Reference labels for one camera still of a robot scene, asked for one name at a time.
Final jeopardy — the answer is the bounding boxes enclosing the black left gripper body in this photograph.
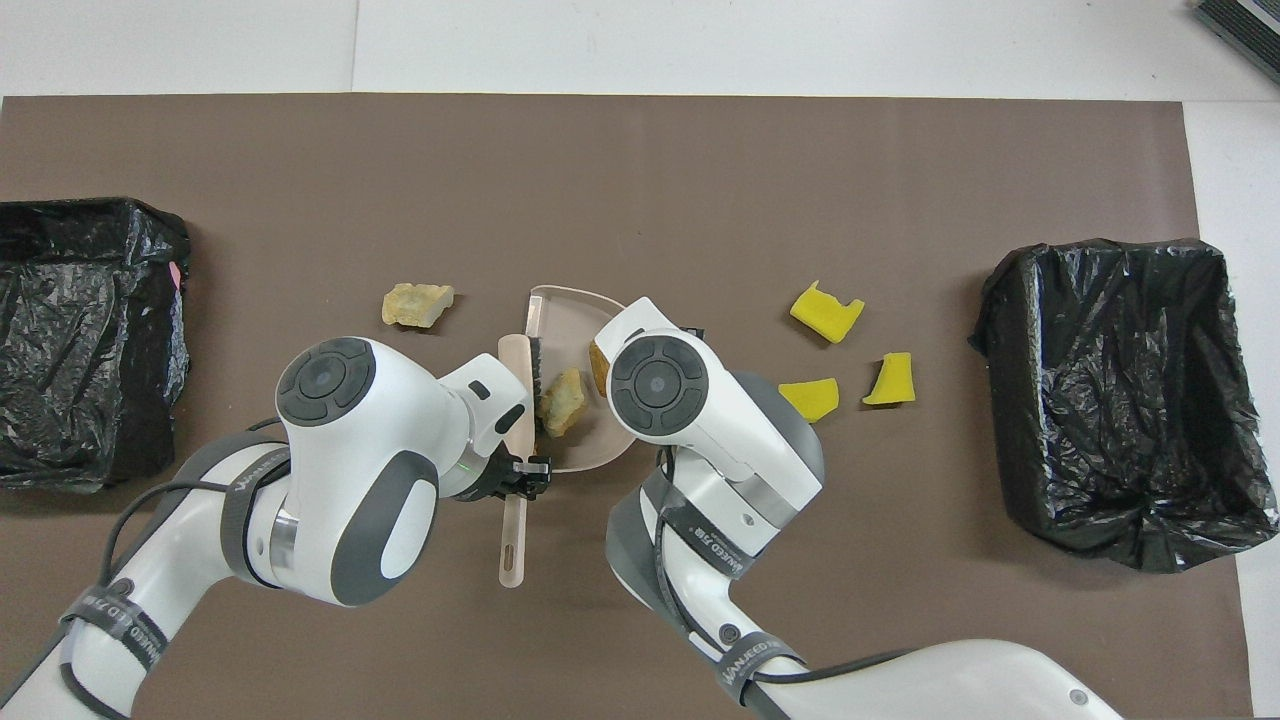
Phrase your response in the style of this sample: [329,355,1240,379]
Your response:
[462,452,553,504]

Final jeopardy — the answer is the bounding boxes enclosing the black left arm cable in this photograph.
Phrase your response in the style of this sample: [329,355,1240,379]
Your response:
[0,418,293,720]

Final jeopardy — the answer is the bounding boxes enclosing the beige hand brush black bristles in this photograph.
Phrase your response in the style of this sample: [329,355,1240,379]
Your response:
[497,310,547,589]

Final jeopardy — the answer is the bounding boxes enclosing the black bag bin pink spot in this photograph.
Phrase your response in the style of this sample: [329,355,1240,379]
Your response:
[0,197,193,493]

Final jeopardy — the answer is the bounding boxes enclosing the dark ribbed device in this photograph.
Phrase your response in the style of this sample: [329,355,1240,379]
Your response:
[1192,0,1280,86]

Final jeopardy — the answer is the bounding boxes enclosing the brown table mat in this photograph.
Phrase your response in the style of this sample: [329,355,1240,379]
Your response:
[0,94,1256,720]

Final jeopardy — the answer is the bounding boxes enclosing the yellow sponge piece blocky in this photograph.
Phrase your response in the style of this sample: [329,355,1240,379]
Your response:
[778,378,841,423]

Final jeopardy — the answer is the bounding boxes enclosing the yellow sponge piece large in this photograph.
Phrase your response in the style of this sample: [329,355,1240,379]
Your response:
[790,281,866,344]

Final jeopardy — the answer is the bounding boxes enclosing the pale yellow bread chunk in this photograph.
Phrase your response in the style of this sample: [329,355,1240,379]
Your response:
[537,367,589,438]

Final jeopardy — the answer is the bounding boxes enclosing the black bag lined bin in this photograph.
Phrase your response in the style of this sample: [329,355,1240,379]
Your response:
[968,238,1280,574]

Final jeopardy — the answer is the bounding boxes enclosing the pale bread piece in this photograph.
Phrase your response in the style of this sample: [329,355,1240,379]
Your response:
[382,283,455,329]

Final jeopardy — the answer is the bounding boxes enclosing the beige plastic dustpan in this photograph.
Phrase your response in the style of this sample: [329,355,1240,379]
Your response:
[527,285,633,474]

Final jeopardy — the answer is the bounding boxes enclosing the yellow sponge piece notched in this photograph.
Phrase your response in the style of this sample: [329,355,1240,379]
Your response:
[862,352,916,406]

